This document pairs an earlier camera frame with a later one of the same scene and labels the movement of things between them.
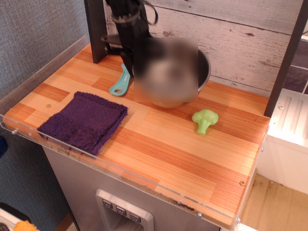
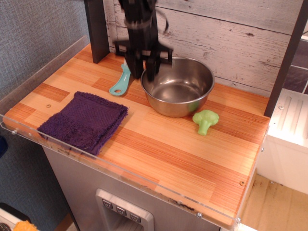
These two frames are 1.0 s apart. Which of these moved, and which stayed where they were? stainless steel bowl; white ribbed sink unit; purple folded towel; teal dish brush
Moved: stainless steel bowl
Stayed: white ribbed sink unit; purple folded towel; teal dish brush
